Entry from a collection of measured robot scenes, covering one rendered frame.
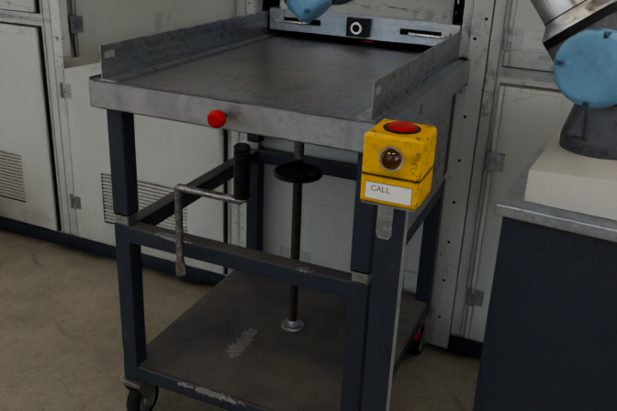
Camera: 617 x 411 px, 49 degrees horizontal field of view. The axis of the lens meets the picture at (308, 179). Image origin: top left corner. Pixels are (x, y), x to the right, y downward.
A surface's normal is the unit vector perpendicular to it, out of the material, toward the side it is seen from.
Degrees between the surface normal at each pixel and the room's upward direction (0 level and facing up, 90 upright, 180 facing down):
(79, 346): 0
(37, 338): 0
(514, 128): 90
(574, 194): 90
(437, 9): 90
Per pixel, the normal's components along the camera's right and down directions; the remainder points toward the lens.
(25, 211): -0.38, 0.32
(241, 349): 0.04, -0.93
